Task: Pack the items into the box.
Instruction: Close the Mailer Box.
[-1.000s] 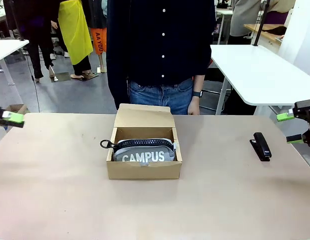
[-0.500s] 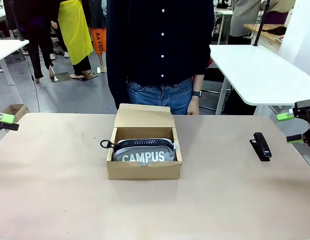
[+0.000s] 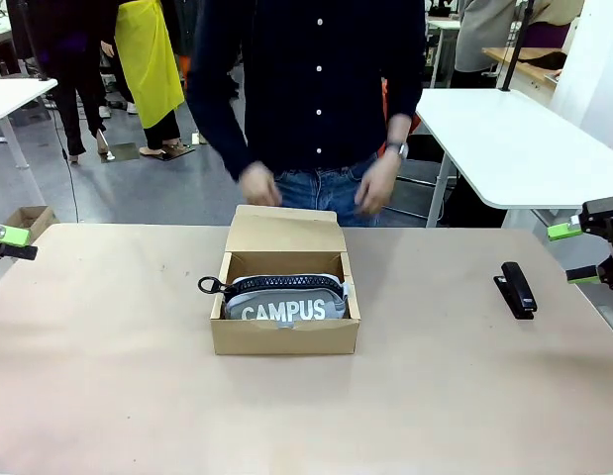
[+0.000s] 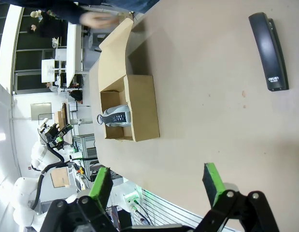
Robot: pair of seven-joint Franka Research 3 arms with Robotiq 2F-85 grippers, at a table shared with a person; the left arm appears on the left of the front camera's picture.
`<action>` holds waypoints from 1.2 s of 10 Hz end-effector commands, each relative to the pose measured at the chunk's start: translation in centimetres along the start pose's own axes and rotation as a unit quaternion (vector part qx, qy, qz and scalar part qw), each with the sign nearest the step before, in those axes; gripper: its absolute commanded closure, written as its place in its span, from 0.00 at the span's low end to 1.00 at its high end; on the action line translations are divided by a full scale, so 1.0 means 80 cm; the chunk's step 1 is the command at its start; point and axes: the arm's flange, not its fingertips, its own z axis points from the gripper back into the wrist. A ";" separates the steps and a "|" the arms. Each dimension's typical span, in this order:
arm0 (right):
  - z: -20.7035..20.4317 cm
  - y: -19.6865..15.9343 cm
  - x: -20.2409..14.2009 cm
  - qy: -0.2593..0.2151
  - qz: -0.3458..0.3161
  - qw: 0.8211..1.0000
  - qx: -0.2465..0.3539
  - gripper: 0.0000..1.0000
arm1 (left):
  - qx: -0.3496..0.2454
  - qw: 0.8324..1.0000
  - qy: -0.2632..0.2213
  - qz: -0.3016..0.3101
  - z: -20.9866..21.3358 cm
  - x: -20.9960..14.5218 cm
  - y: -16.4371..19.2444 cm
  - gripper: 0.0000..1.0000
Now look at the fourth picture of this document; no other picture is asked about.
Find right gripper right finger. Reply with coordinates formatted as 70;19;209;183
197;162;281;232

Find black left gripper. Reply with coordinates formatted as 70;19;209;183
44;123;73;146

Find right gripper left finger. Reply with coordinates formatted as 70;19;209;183
40;166;121;232

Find grey CAMPUS pencil case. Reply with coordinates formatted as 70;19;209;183
96;104;131;128

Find black stapler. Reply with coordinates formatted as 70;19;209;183
248;12;290;92

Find white control box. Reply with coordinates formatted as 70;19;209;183
123;190;143;214

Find open brown cardboard box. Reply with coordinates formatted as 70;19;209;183
98;17;161;143

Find person's right hand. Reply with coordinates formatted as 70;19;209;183
80;10;119;28

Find grey metal cabinet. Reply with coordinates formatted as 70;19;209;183
71;134;97;159

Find flat cardboard sheet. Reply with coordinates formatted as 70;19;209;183
50;167;70;189

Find grey slotted metal panel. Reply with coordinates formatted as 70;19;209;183
139;190;214;229

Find white office table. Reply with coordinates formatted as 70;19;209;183
66;22;84;88

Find blue jeans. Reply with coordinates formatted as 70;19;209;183
108;0;162;13

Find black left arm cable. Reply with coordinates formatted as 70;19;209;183
30;145;71;211

